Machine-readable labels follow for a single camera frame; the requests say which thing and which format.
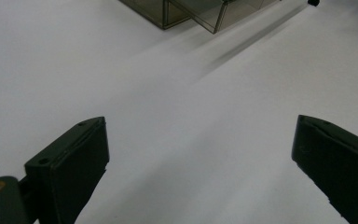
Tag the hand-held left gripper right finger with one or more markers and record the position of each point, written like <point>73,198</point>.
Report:
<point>338,168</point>

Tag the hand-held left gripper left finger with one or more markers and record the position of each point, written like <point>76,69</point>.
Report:
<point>71,168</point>

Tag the small black part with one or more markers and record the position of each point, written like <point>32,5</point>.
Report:
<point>313,2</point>

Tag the translucent brown drawer box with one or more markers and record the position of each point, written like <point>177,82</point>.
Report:
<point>199,11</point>

